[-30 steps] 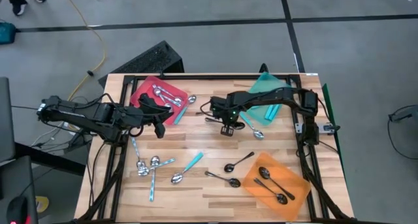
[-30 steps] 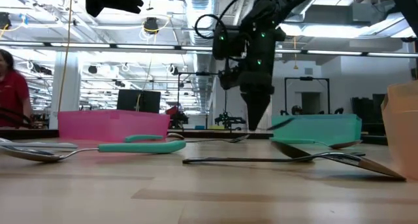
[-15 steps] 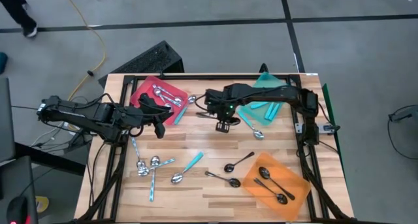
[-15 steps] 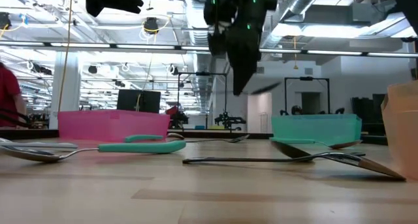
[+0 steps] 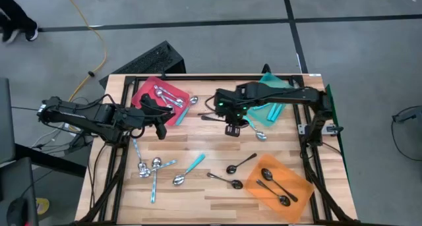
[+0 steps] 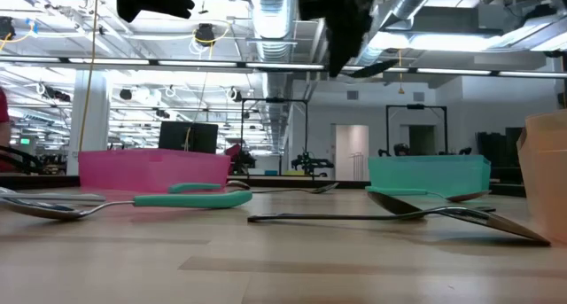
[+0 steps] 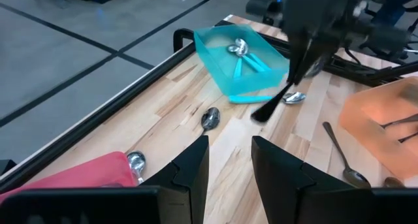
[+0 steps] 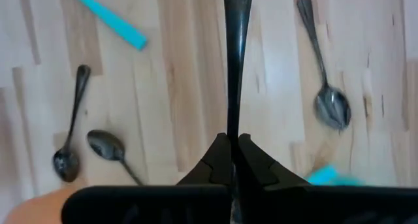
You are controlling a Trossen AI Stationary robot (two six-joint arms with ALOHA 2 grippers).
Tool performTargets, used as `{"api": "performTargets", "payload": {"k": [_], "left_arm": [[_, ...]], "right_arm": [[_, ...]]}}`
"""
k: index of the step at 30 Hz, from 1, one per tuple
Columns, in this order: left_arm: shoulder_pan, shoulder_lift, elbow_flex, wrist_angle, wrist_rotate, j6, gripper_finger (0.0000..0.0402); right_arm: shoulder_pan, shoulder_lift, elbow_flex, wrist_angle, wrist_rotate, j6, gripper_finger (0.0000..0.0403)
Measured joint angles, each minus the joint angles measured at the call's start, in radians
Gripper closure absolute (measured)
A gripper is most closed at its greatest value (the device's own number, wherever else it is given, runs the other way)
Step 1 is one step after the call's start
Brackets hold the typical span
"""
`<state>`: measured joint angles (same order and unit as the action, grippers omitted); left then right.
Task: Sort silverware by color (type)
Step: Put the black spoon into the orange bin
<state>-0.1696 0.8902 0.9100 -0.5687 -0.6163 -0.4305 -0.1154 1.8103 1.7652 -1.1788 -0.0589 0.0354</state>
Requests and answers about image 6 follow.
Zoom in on red background object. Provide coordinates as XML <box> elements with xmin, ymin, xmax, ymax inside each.
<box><xmin>223</xmin><ymin>143</ymin><xmax>244</xmax><ymax>163</ymax></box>

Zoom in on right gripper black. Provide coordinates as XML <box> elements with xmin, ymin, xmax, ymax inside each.
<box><xmin>299</xmin><ymin>0</ymin><xmax>377</xmax><ymax>78</ymax></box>

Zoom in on orange plastic bin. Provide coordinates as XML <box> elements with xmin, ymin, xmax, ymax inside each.
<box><xmin>517</xmin><ymin>110</ymin><xmax>567</xmax><ymax>246</ymax></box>

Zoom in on white building pillar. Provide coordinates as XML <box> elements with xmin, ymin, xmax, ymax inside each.
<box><xmin>66</xmin><ymin>71</ymin><xmax>111</xmax><ymax>176</ymax></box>

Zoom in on pink plastic bin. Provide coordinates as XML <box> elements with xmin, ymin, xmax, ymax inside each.
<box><xmin>78</xmin><ymin>148</ymin><xmax>232</xmax><ymax>194</ymax></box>

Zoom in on teal plastic bin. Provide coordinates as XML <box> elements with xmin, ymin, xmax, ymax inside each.
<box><xmin>366</xmin><ymin>155</ymin><xmax>493</xmax><ymax>198</ymax></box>

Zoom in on teal-handled silver spoon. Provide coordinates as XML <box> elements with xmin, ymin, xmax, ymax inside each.
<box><xmin>364</xmin><ymin>185</ymin><xmax>492</xmax><ymax>203</ymax></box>
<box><xmin>167</xmin><ymin>179</ymin><xmax>252</xmax><ymax>195</ymax></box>
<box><xmin>0</xmin><ymin>190</ymin><xmax>254</xmax><ymax>222</ymax></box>

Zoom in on black background robot arms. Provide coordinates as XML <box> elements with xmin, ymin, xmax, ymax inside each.
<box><xmin>232</xmin><ymin>148</ymin><xmax>336</xmax><ymax>177</ymax></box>

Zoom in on yellow power cable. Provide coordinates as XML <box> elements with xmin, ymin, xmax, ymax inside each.
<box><xmin>77</xmin><ymin>0</ymin><xmax>100</xmax><ymax>154</ymax></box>

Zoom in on black metal spoon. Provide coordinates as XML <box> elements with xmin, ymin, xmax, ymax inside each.
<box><xmin>246</xmin><ymin>205</ymin><xmax>553</xmax><ymax>247</ymax></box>
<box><xmin>348</xmin><ymin>58</ymin><xmax>400</xmax><ymax>80</ymax></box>
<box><xmin>366</xmin><ymin>191</ymin><xmax>498</xmax><ymax>221</ymax></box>
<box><xmin>250</xmin><ymin>182</ymin><xmax>341</xmax><ymax>195</ymax></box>

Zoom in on hanging yellow cord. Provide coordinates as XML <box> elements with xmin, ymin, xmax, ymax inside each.
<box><xmin>397</xmin><ymin>49</ymin><xmax>407</xmax><ymax>96</ymax></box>

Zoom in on black background cabinets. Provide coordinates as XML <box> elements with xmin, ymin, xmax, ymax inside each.
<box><xmin>475</xmin><ymin>126</ymin><xmax>524</xmax><ymax>162</ymax></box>

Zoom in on black overhead camera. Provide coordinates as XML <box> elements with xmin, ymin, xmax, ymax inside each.
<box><xmin>193</xmin><ymin>22</ymin><xmax>217</xmax><ymax>47</ymax></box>

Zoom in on long linear light strip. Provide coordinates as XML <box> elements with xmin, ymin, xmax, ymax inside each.
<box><xmin>0</xmin><ymin>54</ymin><xmax>567</xmax><ymax>80</ymax></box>

